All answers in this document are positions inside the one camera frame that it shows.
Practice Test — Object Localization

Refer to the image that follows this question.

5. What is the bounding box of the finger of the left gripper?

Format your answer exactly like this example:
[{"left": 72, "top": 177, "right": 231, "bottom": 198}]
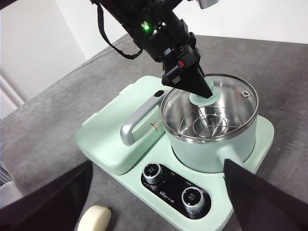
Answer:
[{"left": 161, "top": 63, "right": 217, "bottom": 99}]

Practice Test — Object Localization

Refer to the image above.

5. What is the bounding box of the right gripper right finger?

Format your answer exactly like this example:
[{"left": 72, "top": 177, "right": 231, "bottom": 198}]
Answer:
[{"left": 223, "top": 158, "right": 308, "bottom": 231}]

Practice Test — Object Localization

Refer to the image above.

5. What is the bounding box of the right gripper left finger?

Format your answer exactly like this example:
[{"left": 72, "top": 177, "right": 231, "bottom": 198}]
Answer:
[{"left": 0, "top": 160, "right": 93, "bottom": 231}]

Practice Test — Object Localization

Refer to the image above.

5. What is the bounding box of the glass pot lid green knob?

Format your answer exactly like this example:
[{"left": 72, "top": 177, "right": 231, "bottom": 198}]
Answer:
[{"left": 160, "top": 73, "right": 259, "bottom": 143}]

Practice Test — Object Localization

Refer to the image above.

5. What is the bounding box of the plain white steamed bun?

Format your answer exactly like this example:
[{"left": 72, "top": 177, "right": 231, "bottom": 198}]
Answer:
[{"left": 77, "top": 205, "right": 112, "bottom": 231}]

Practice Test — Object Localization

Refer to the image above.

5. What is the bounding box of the mint green breakfast machine base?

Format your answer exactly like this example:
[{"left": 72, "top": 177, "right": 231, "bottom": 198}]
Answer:
[{"left": 109, "top": 115, "right": 275, "bottom": 231}]

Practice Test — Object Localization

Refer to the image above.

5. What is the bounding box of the red white warning sticker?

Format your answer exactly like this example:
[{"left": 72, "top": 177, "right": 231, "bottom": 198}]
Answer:
[{"left": 149, "top": 120, "right": 161, "bottom": 132}]

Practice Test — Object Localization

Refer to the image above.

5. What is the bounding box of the silver control knob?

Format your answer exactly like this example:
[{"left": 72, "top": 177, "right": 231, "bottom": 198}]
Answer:
[
  {"left": 142, "top": 162, "right": 165, "bottom": 186},
  {"left": 180, "top": 186, "right": 205, "bottom": 214}
]

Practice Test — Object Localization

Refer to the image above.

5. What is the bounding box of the mint green hinged grill lid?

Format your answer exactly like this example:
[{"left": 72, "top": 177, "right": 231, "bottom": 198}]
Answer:
[{"left": 74, "top": 75, "right": 174, "bottom": 176}]

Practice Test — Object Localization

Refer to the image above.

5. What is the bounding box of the black control panel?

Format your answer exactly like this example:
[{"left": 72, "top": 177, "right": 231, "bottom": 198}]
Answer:
[{"left": 141, "top": 162, "right": 213, "bottom": 220}]

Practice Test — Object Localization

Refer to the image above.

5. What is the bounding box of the steel wire steamer rack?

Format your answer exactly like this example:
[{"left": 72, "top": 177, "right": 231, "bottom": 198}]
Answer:
[{"left": 179, "top": 105, "right": 242, "bottom": 138}]

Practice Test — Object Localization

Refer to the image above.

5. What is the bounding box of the pale grey left camera box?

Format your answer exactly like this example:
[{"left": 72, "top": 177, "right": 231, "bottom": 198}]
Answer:
[{"left": 196, "top": 0, "right": 220, "bottom": 10}]

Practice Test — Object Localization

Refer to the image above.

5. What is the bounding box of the mint green handled pot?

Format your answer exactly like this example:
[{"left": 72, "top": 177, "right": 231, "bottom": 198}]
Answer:
[{"left": 160, "top": 73, "right": 259, "bottom": 174}]

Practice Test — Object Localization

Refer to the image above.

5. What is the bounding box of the silver grill lid handle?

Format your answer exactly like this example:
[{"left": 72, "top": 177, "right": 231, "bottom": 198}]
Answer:
[{"left": 120, "top": 90, "right": 166, "bottom": 147}]

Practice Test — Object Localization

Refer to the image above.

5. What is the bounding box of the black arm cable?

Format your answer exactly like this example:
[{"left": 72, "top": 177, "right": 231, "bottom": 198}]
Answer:
[{"left": 96, "top": 3, "right": 145, "bottom": 60}]

